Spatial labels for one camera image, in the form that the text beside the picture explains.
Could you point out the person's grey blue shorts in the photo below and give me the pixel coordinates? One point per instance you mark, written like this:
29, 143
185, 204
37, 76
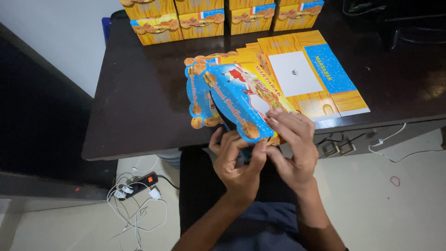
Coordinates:
264, 226

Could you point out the dark cabinet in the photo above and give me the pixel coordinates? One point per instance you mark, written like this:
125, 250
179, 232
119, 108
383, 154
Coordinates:
41, 122

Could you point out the red rubber band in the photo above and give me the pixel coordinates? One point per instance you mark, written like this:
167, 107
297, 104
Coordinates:
394, 181

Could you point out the black bag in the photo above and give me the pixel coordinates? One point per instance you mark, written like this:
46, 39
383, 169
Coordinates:
400, 21

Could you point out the black power strip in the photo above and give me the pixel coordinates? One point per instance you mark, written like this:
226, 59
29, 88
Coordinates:
141, 184

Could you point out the person's right hand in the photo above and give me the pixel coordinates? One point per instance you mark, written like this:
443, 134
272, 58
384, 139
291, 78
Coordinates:
299, 153

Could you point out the blue yellow printed cardboard box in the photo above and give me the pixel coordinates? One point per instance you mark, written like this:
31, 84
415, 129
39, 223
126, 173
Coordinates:
237, 94

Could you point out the row of assembled yellow boxes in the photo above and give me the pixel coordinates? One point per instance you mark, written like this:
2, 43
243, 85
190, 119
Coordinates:
202, 24

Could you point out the white charger plug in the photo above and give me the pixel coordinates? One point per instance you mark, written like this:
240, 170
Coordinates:
155, 193
127, 190

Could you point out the pile of flat cardboard sheets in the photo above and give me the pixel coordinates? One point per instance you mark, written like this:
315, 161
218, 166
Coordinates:
313, 69

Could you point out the person's left hand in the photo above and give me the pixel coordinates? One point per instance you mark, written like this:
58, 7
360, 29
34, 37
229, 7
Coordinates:
237, 174

